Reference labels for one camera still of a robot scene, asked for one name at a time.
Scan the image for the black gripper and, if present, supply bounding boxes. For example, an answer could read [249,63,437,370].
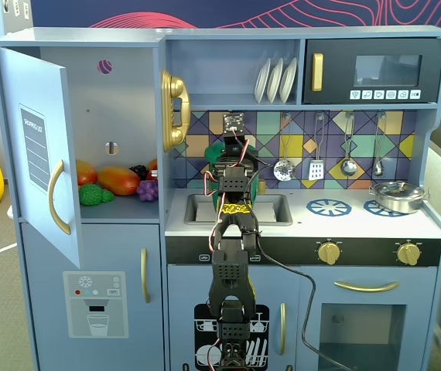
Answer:
[216,134,259,178]

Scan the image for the green recipient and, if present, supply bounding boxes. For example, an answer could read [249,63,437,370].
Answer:
[203,141,268,212]

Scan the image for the steel toy skimmer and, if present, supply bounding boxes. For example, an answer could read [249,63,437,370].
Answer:
[273,111,296,182]

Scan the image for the grey toy sink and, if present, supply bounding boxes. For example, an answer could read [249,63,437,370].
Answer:
[183,192,295,227]

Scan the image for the steel toy spatula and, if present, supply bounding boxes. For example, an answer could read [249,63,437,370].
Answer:
[308,111,326,182]

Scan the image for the gold toy phone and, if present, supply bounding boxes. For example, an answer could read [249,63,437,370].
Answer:
[160,68,191,153]

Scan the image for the white toy plate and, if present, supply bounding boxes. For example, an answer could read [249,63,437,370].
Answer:
[266,57,285,104]
[279,56,299,104]
[254,57,272,104]

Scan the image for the red orange toy fruit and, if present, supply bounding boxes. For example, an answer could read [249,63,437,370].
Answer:
[145,158,159,182]

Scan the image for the purple toy grapes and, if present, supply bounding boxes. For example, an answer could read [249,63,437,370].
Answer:
[136,179,159,203]

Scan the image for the black toy blackberry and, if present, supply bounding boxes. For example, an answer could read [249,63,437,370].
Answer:
[128,164,149,181]

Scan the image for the steel toy ladle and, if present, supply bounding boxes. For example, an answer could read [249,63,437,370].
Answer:
[340,111,358,177]

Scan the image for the large orange toy mango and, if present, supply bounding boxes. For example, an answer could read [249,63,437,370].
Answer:
[97,165,142,196]

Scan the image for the blue toy play kitchen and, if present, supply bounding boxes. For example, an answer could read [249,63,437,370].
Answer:
[0,26,441,371]

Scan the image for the gold stove knob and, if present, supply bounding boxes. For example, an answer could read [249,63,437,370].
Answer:
[316,240,342,266]
[395,240,423,267]

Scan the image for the steel toy spoon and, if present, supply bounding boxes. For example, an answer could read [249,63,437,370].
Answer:
[371,111,387,179]

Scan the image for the blue dishwasher door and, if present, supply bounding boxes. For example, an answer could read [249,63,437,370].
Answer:
[166,264,301,371]

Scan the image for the green toy broccoli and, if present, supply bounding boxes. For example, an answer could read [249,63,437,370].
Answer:
[78,182,116,206]

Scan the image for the small red orange toy mango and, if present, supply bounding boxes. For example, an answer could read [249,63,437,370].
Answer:
[74,158,99,187]

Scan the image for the blue ice dispenser door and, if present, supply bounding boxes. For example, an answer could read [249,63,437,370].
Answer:
[19,221,164,371]

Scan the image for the black toy microwave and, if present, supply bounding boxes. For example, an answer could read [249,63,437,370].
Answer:
[301,37,441,106]

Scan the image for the steel toy cooking pot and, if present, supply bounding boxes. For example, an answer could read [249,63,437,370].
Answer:
[367,179,432,216]

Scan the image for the blue shopping list fridge door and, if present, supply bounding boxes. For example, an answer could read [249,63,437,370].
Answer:
[0,46,85,270]

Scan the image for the blue oven door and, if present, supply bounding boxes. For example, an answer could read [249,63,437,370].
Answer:
[299,265,439,371]

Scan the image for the small wrist camera board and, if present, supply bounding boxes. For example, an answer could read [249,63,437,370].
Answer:
[221,112,245,137]

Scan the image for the black camera usb cable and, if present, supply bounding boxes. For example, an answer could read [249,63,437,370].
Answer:
[248,227,365,371]

